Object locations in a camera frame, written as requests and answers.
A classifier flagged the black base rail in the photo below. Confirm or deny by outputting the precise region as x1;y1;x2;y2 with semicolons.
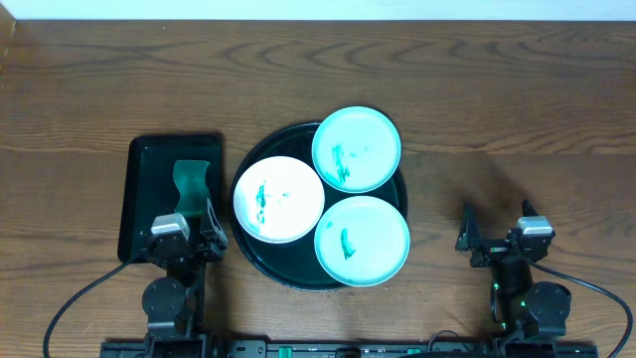
99;340;599;358

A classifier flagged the white plate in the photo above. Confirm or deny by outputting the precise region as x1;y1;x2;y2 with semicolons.
233;156;325;244

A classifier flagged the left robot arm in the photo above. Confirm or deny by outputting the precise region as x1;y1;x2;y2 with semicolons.
142;198;228;357

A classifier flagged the green scouring sponge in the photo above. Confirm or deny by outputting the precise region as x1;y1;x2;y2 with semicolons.
173;160;211;218

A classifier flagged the mint green plate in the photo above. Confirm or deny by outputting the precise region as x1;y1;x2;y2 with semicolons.
314;196;410;286
311;106;401;194

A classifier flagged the rectangular black tray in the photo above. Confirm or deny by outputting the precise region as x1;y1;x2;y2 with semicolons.
117;133;224;263

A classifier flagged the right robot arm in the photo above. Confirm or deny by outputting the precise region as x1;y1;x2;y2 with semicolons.
455;200;571;356

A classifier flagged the round black tray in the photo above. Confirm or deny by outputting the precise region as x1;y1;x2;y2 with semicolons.
231;123;406;290

